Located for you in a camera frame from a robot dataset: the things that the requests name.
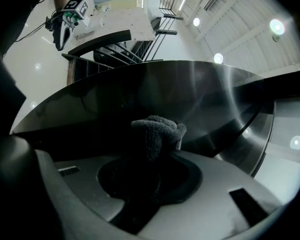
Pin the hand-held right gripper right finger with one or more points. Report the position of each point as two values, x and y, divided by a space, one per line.
215 196

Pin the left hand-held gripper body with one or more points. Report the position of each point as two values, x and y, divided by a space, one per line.
73 7

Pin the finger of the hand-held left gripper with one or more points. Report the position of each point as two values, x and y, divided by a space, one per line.
58 39
71 35

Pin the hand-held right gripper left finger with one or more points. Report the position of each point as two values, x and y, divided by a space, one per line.
85 184

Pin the dark grey cleaning cloth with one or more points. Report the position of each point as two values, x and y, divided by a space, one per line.
160 134

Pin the round ceiling lamp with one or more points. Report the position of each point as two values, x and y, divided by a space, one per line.
277 26
196 21
218 58

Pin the small ceiling detector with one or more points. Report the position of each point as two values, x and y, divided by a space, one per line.
276 38

